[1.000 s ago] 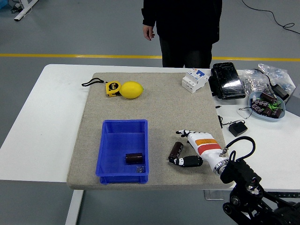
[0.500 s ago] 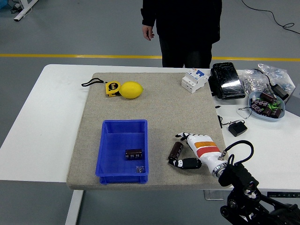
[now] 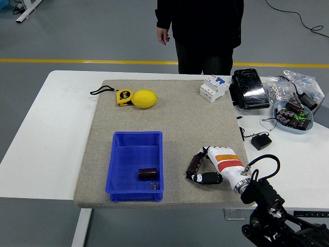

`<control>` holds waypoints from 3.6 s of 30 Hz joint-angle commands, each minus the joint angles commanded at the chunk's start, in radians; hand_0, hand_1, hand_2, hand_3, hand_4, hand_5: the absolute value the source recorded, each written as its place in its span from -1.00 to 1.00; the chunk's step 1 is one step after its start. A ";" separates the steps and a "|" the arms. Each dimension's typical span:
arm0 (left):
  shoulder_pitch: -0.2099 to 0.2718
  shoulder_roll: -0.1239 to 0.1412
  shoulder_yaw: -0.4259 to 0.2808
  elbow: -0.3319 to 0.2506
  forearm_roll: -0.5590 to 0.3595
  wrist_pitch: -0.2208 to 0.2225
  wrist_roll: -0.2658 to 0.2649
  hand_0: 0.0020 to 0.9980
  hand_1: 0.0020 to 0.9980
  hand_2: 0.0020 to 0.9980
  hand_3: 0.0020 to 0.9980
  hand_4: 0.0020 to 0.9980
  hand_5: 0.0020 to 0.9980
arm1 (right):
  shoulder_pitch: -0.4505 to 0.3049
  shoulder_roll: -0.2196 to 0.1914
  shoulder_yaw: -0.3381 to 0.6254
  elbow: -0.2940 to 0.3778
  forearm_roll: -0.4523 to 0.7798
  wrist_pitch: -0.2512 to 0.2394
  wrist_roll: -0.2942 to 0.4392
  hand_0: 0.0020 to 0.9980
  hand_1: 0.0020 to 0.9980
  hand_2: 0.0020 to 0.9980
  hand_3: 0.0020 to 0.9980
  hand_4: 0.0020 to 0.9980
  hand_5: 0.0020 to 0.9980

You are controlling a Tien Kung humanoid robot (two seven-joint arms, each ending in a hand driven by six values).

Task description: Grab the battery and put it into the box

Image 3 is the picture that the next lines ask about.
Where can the black power adapter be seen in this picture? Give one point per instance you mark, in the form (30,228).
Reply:
(308,100)

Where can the person's right hand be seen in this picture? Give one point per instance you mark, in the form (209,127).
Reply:
(163,36)

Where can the long dark brown battery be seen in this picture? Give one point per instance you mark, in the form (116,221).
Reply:
(193,166)

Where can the small black adapter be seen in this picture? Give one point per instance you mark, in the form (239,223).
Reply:
(260,141)

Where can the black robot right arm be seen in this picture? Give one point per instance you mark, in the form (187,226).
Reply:
(262,193)

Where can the short dark brown battery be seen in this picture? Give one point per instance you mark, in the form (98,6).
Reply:
(147,174)

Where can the green plastic connector pile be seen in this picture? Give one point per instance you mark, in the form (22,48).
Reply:
(302,116)

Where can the black wrapped case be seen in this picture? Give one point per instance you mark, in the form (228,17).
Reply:
(250,87)

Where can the clear bag of washers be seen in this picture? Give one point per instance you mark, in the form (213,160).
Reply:
(276,91)

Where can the grey-brown mat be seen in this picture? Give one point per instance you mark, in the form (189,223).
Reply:
(180,121)

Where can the black table control panel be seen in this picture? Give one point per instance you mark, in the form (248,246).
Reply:
(311,214)

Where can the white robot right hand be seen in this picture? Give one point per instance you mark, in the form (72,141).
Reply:
(228,164)

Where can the yellow tape measure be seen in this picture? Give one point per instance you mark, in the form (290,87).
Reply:
(123,97)

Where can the light blue bowl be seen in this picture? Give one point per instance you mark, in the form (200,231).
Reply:
(278,105)

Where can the small sticker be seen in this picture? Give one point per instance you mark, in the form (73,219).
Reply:
(154,185)

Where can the yellow lemon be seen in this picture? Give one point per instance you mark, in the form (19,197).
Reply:
(144,98)

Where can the clear bag of blue parts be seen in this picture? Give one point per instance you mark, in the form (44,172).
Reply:
(306,82)

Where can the white metal frame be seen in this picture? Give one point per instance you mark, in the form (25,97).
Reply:
(25,13)

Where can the blue plastic box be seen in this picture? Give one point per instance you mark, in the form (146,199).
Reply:
(128,154)

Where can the white circuit breaker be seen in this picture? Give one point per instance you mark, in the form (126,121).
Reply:
(212,88)

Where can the person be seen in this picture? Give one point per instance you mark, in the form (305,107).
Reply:
(203,25)

